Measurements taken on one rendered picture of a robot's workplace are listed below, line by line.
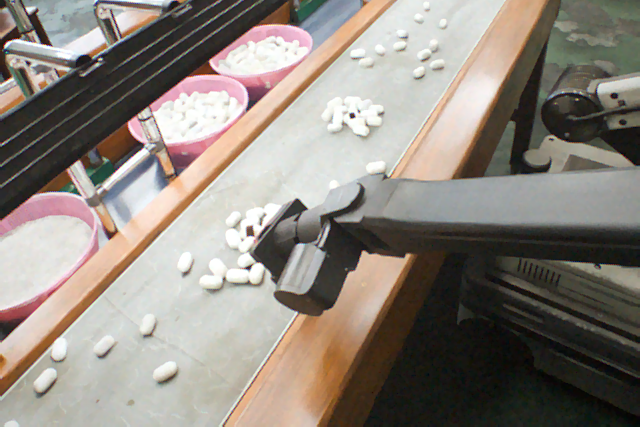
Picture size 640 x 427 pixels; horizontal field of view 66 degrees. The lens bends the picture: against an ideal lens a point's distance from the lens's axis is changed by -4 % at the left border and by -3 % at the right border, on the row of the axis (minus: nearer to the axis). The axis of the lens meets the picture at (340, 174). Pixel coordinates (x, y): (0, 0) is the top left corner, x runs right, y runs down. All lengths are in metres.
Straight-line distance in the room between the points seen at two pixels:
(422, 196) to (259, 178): 0.55
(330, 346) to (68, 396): 0.36
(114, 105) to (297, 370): 0.39
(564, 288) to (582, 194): 0.89
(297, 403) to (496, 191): 0.38
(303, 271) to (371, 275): 0.22
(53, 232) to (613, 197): 0.92
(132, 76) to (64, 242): 0.46
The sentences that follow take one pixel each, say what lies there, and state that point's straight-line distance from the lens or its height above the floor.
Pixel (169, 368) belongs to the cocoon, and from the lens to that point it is 0.73.
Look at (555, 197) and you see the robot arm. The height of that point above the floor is 1.11.
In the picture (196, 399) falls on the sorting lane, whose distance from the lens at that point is 0.72.
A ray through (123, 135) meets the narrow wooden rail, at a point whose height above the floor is 0.72.
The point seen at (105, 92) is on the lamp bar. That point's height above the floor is 1.08.
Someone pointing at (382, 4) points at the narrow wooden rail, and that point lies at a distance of 1.51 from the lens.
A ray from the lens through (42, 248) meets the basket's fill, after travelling 1.03.
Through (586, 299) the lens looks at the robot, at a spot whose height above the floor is 0.39.
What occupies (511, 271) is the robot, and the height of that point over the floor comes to 0.38.
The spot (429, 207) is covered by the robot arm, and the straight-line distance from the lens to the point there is 0.43.
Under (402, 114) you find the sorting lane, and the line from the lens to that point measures 1.07.
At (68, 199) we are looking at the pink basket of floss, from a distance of 1.06.
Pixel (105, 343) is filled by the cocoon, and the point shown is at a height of 0.76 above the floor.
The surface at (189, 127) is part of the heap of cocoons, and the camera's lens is 1.17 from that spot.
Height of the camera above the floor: 1.36
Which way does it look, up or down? 41 degrees down
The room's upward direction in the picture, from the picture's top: 7 degrees counter-clockwise
